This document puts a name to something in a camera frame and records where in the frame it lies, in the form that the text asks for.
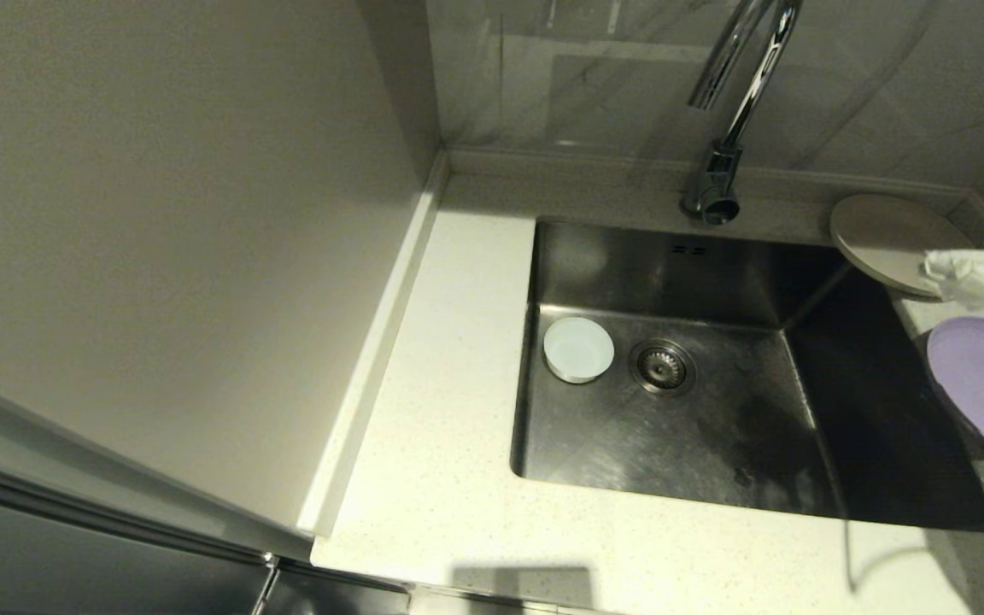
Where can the tall beige cabinet side panel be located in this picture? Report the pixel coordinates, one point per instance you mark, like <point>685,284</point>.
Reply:
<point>159,256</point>

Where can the metal sink drain strainer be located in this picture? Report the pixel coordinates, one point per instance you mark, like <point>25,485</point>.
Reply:
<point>661,366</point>

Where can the stainless steel sink basin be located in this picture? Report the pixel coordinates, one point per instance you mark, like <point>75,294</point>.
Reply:
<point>629,453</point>

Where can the beige plastic plate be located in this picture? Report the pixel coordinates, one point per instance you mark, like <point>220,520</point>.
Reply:
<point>881,235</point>

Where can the small white bowl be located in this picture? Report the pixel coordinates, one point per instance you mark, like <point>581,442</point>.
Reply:
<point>579,348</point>

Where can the metal door trim strip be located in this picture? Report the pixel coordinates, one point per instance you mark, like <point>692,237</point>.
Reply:
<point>116,518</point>

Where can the white edge trim strip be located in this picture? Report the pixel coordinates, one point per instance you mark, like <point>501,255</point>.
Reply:
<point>372,359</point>

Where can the grey glossy cabinet door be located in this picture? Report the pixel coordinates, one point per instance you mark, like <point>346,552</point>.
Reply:
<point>73,572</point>

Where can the chrome kitchen faucet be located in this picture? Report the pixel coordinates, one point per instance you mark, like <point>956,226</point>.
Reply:
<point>714,184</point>

